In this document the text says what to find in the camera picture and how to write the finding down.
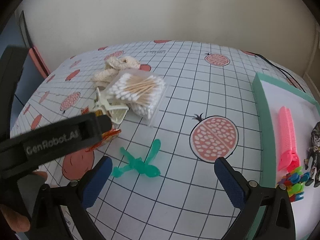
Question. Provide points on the cream claw hair clip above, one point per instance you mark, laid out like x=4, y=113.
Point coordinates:
x=112, y=108

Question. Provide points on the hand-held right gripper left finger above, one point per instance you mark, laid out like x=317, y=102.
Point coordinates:
x=97, y=180

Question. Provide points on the pomegranate print grid tablecloth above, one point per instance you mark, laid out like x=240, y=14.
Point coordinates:
x=187, y=105

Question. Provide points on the person's left hand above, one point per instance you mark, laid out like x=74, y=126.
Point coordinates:
x=15, y=220

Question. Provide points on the pink edged board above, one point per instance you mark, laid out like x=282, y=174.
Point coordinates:
x=37, y=58

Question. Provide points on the black toy figure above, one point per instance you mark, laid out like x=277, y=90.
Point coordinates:
x=316, y=155

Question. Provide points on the cream lace scrunchie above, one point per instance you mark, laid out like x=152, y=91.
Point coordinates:
x=130, y=61
x=103, y=76

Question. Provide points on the orange snack packet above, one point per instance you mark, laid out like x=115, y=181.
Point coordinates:
x=111, y=136

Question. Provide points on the teal plastic dragonfly toy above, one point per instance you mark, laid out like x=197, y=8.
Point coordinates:
x=142, y=167

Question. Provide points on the bunch of colourful small clips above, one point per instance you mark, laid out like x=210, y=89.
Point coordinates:
x=295, y=180

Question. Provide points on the clear box of cotton swabs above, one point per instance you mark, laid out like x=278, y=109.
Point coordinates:
x=140, y=90

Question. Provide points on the pink hair clip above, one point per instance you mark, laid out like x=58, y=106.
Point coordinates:
x=286, y=135

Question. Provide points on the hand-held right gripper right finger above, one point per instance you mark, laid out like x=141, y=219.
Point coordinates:
x=230, y=182

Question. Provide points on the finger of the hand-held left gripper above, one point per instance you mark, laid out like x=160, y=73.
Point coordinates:
x=98, y=125

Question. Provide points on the teal shallow cardboard box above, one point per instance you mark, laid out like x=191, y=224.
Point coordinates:
x=258, y=130

